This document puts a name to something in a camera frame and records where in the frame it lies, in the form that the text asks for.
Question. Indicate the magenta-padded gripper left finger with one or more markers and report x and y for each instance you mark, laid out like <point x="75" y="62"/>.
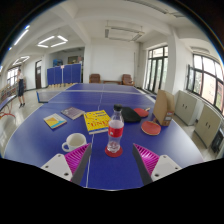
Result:
<point x="78" y="156"/>

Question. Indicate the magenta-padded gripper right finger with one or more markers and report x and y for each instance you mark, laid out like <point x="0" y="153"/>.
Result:
<point x="148" y="158"/>

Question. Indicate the clear red-labelled water bottle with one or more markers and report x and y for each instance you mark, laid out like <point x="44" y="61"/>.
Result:
<point x="115" y="130"/>

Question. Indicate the white mug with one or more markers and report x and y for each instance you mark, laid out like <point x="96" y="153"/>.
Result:
<point x="75" y="141"/>

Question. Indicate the large red table tennis paddle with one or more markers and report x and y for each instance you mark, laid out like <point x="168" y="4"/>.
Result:
<point x="151" y="127"/>

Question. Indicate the light blue and yellow book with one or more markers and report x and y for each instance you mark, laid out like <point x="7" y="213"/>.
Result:
<point x="55" y="121"/>

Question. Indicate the grey book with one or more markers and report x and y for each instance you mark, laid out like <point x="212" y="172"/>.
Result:
<point x="72" y="113"/>

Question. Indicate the small red table tennis paddle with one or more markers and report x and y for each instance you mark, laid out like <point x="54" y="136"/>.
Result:
<point x="141" y="112"/>

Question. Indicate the black table tennis paddle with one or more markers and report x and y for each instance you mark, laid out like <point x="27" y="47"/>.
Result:
<point x="130" y="115"/>

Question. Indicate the brown cardboard box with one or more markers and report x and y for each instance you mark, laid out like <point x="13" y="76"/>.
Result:
<point x="163" y="108"/>

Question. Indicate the beige low cabinet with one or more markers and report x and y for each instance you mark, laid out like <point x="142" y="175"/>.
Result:
<point x="207" y="126"/>
<point x="185" y="107"/>

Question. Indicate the black box on floor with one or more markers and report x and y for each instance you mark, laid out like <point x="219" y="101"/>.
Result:
<point x="218" y="140"/>

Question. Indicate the brown armchair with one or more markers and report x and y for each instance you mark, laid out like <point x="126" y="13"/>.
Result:
<point x="94" y="78"/>
<point x="127" y="80"/>

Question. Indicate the blue partition screens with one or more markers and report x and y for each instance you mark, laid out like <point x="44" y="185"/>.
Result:
<point x="65" y="74"/>

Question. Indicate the tall black-framed glass door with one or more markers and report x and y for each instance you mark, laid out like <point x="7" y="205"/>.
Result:
<point x="156" y="70"/>

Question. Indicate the person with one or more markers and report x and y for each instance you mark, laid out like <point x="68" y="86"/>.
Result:
<point x="21" y="86"/>

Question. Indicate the dark wooden door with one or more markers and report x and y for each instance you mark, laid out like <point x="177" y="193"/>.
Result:
<point x="38" y="75"/>

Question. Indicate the wide black-framed window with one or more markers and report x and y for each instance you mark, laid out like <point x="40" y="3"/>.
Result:
<point x="206" y="81"/>

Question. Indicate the ceiling air conditioner unit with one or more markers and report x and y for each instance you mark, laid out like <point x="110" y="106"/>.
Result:
<point x="124" y="34"/>

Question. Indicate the ceiling lights group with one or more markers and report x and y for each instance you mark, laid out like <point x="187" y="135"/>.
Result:
<point x="21" y="37"/>

